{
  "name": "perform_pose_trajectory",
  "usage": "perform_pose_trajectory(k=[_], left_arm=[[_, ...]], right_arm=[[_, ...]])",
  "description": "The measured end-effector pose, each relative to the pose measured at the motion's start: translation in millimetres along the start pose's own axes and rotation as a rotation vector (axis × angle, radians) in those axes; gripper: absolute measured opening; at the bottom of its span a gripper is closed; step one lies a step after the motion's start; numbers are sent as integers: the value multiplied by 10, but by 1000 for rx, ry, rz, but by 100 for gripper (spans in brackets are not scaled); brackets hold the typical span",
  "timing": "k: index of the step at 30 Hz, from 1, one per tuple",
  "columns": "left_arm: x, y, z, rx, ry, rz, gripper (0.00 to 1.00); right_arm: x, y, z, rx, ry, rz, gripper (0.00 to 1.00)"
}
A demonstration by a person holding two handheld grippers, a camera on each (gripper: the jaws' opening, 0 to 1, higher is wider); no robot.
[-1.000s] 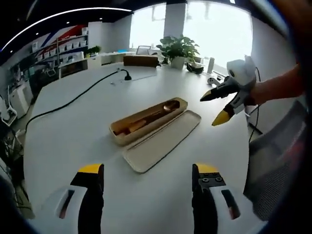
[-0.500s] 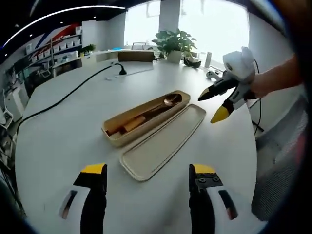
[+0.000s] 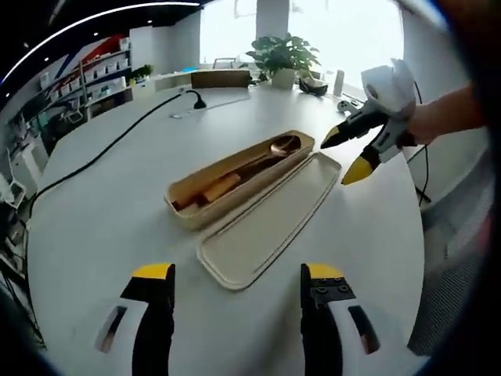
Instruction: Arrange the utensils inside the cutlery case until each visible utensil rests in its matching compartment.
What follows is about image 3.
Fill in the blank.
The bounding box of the beige cutlery case lid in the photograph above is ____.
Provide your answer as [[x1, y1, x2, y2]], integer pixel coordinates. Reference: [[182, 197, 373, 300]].
[[196, 151, 343, 292]]

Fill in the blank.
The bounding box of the black power cable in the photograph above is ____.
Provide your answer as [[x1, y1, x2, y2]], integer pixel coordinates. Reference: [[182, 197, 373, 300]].
[[31, 89, 207, 199]]

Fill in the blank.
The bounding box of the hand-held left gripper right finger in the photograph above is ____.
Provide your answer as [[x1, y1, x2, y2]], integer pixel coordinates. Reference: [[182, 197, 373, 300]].
[[300, 262, 416, 376]]

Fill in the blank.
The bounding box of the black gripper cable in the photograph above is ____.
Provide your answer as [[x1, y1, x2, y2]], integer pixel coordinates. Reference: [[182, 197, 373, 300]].
[[405, 80, 434, 204]]

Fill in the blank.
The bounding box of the person's right hand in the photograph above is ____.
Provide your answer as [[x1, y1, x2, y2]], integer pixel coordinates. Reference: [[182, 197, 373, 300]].
[[406, 102, 444, 146]]

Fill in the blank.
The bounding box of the large potted green plant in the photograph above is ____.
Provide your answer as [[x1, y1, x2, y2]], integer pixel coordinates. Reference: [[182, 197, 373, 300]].
[[245, 33, 323, 89]]

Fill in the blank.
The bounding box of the wooden spoon utensil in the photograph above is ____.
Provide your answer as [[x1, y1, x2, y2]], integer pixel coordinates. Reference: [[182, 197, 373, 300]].
[[201, 134, 303, 204]]

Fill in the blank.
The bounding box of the black headset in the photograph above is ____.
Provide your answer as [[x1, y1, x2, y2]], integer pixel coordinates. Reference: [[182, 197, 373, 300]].
[[299, 76, 328, 96]]

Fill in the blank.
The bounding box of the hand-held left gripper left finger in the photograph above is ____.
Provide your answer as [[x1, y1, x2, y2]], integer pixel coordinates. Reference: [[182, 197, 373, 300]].
[[80, 262, 176, 376]]

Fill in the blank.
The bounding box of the white mesh office chair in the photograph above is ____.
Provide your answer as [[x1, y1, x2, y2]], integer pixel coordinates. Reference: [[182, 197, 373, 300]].
[[406, 182, 495, 358]]

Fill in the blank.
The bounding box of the white office desk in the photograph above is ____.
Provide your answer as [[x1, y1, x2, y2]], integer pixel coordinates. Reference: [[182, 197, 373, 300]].
[[150, 70, 195, 93]]

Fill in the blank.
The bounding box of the small potted plant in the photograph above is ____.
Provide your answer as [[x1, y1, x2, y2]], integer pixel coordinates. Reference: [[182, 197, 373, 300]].
[[128, 64, 155, 85]]

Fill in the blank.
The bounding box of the cardboard box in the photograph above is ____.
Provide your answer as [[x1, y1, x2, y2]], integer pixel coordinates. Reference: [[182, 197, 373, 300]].
[[190, 69, 252, 89]]

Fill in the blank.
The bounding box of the beige cutlery case base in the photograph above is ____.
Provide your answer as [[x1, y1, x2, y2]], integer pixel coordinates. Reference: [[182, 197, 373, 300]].
[[164, 129, 316, 232]]

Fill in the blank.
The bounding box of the shelf of white storage bins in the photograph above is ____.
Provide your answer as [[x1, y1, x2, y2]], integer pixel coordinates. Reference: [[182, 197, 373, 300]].
[[37, 37, 132, 117]]

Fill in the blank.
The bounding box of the white game controller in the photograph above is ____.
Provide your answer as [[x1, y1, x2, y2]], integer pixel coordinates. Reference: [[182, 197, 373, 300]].
[[337, 99, 362, 115]]

